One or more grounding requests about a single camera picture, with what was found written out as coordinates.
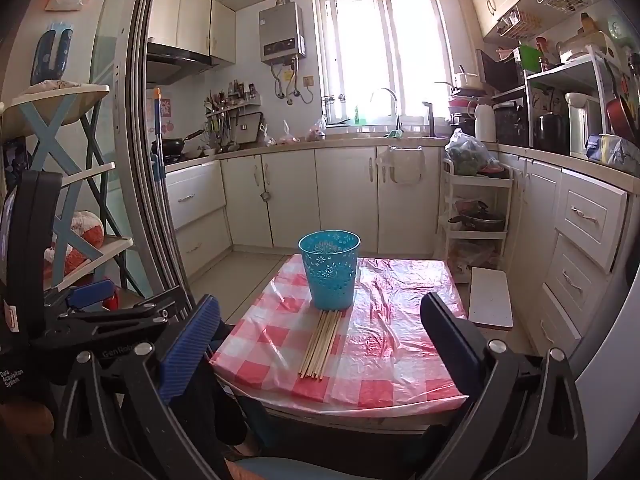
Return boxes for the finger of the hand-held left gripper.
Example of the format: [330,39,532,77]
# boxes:
[42,279,117,312]
[57,297,171,328]

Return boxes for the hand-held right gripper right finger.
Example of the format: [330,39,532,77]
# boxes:
[415,291,589,480]

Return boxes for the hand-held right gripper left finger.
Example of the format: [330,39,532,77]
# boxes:
[54,295,222,480]

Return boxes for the bundle of wooden chopsticks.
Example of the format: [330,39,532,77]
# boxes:
[298,309,346,380]

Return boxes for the blue perforated plastic basket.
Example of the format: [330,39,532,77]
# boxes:
[298,230,361,311]

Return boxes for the red checkered plastic tablecloth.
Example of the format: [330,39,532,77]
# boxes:
[209,254,473,407]

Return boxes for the white flat board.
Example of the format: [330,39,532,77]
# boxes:
[467,266,515,330]

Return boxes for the red floral cloth bundle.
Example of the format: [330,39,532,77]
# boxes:
[44,210,105,281]

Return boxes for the black lidded pot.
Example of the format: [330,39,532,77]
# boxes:
[447,202,506,231]

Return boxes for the cream two-drawer cabinet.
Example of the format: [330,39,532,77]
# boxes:
[165,160,232,278]

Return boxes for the white rolling cart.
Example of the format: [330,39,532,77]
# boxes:
[440,160,513,271]

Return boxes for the white shelf with blue braces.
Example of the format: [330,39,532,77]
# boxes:
[0,84,136,301]

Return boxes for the cream cabinet with small drawers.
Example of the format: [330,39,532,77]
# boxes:
[500,152,628,356]

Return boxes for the black wok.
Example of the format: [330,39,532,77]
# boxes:
[160,130,206,157]

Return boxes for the cream lower cabinet doors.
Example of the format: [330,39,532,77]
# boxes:
[220,147,448,256]

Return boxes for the blue broom with orange tip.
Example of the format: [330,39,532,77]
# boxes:
[151,87,167,186]

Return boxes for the white hanging door bin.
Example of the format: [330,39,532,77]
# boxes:
[376,146,426,186]

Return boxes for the plastic bag of greens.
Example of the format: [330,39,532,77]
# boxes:
[445,129,501,177]

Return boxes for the blue hanging holder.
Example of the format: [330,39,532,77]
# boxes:
[31,22,74,87]

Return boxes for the white thermos jug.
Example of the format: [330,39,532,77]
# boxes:
[474,102,497,143]

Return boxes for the beige kitchen countertop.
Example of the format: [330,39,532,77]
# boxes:
[165,132,640,191]

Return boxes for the black microwave oven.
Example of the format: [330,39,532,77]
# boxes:
[492,102,531,148]

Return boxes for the black kettle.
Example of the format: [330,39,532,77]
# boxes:
[534,112,568,153]

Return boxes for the stack of pots and dishes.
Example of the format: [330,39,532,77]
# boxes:
[447,67,488,126]

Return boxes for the blue yellow package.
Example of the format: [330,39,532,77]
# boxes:
[585,134,640,176]

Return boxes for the black range hood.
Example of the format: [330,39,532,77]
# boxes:
[145,42,221,86]

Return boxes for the white electric water pot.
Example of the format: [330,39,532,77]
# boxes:
[565,92,603,158]

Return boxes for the chrome curved faucet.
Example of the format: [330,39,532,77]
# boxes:
[369,87,403,133]

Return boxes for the white counter shelf rack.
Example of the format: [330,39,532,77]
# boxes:
[492,52,621,158]

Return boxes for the red frying pan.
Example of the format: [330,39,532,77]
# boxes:
[605,60,640,143]

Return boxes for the white framed window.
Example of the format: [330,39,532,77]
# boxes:
[312,0,453,128]

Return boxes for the green box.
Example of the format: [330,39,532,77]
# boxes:
[517,45,541,73]

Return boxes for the dark sliding door frame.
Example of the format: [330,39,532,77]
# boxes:
[92,0,201,311]

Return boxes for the red wall stickers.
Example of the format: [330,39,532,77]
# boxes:
[146,99,173,133]

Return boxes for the wall utensil rack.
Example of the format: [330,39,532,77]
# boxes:
[202,80,263,151]

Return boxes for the grey wall water heater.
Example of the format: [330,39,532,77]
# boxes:
[258,0,307,66]

